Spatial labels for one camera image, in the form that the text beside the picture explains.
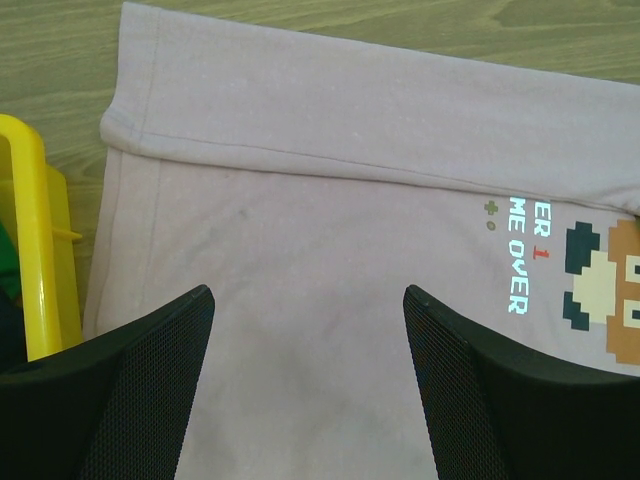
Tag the green garment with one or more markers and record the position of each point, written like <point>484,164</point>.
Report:
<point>10,268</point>

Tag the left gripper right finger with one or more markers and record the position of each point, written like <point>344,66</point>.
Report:
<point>497,409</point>

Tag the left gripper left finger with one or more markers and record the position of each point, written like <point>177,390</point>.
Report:
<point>113,407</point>

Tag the yellow plastic bin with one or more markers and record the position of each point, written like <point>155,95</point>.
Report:
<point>35,213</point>

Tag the black t-shirt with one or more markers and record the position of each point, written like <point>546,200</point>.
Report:
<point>12,334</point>

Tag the pink printed t-shirt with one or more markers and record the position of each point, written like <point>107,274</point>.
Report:
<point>307,181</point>

